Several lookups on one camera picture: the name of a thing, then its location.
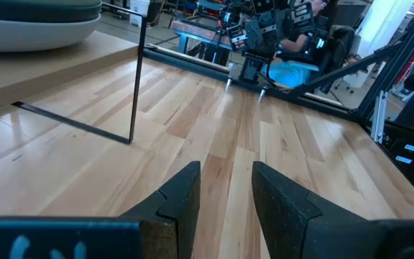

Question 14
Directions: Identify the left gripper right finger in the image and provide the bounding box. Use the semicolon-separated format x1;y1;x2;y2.
252;160;377;259

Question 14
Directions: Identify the silver bracket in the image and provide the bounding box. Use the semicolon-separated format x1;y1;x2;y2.
370;89;388;145

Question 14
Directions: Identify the white bucket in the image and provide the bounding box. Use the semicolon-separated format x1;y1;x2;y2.
129;0;151;28

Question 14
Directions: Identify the blue-grey metal workbench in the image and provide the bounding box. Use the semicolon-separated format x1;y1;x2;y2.
170;19;236;65

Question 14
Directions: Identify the black dish rack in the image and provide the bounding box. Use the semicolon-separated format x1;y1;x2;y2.
0;2;147;145

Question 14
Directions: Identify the person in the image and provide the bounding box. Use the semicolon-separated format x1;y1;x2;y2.
264;0;334;89

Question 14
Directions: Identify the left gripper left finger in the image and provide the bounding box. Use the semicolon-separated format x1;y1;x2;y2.
119;160;201;259

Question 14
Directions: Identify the dark slate plate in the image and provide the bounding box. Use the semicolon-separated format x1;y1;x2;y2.
0;3;103;24

